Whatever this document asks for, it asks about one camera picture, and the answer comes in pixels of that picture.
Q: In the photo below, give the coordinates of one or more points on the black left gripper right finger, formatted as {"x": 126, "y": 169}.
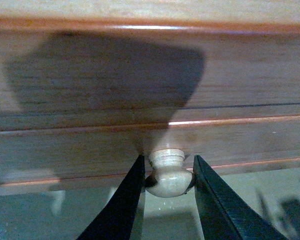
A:
{"x": 223, "y": 213}

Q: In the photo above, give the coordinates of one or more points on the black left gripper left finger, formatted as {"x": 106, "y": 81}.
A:
{"x": 115, "y": 221}

